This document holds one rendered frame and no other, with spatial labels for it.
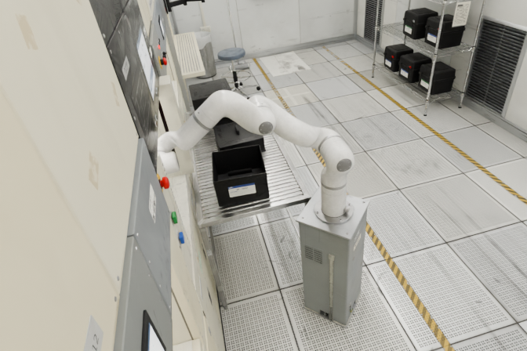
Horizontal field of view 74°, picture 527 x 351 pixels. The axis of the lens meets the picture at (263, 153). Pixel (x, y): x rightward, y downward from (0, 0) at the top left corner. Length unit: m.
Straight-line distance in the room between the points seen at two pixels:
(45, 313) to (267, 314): 2.01
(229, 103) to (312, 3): 5.01
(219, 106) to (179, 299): 0.66
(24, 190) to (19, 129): 0.06
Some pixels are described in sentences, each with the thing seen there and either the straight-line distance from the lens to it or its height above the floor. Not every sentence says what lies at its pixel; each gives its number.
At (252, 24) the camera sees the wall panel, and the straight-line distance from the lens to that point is 6.00.
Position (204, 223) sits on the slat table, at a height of 0.76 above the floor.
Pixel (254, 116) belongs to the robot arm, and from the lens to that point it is 1.27.
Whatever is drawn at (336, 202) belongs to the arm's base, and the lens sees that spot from 1.69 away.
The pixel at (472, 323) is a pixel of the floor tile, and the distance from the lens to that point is 2.48.
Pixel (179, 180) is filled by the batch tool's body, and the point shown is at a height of 0.87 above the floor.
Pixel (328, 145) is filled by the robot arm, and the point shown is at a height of 1.17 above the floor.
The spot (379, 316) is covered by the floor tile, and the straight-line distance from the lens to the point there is 2.37.
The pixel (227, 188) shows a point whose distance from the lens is 1.81.
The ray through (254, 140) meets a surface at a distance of 2.18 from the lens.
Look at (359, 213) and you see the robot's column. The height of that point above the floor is 0.76.
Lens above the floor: 2.02
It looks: 34 degrees down
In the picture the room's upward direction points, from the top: 8 degrees counter-clockwise
